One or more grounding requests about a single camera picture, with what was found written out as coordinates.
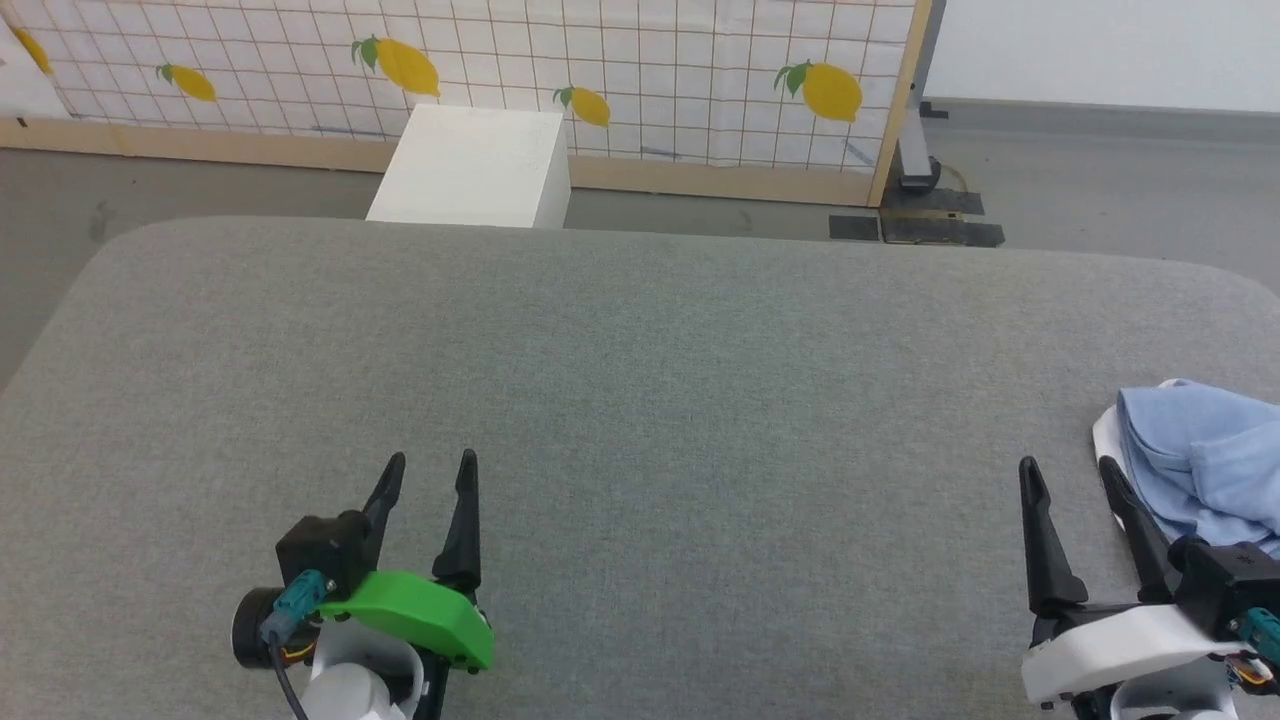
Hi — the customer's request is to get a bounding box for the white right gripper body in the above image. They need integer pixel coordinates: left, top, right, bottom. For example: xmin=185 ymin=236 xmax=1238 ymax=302
xmin=1022 ymin=600 xmax=1243 ymax=706

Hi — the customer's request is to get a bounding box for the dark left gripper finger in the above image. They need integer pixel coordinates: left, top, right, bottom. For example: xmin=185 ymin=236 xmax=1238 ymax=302
xmin=432 ymin=450 xmax=483 ymax=591
xmin=362 ymin=452 xmax=406 ymax=561

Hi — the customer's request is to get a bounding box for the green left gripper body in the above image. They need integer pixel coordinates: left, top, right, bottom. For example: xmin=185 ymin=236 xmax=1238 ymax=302
xmin=320 ymin=570 xmax=496 ymax=671

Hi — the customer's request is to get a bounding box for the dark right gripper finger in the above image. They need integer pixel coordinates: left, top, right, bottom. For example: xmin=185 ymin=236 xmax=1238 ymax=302
xmin=1018 ymin=457 xmax=1089 ymax=616
xmin=1098 ymin=457 xmax=1173 ymax=603

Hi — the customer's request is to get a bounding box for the light blue garment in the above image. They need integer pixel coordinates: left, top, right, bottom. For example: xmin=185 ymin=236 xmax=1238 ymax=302
xmin=1092 ymin=378 xmax=1280 ymax=561

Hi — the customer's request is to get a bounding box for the grey fabric sofa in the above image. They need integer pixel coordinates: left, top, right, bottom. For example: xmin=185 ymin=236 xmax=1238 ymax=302
xmin=0 ymin=215 xmax=1280 ymax=720

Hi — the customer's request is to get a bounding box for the white box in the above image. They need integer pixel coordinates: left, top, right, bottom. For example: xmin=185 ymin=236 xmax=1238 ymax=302
xmin=366 ymin=103 xmax=571 ymax=229

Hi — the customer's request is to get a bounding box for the lemon print partition screen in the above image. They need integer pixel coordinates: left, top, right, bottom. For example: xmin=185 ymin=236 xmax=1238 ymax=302
xmin=0 ymin=0 xmax=933 ymax=208

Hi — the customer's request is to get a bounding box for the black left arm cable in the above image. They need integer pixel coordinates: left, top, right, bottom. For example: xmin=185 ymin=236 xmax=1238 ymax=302
xmin=262 ymin=572 xmax=331 ymax=720

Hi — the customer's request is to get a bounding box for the grey metal post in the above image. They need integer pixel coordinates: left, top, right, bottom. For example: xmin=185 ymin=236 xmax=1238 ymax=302
xmin=895 ymin=0 xmax=946 ymax=193

